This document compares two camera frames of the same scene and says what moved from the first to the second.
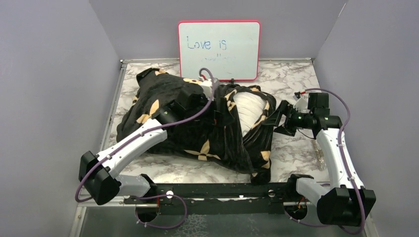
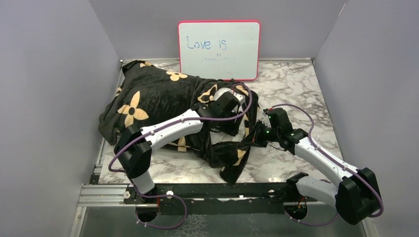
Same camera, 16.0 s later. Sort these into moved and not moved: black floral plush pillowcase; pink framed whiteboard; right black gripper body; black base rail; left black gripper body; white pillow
Moved: right black gripper body; black floral plush pillowcase; white pillow; left black gripper body
Not moved: black base rail; pink framed whiteboard
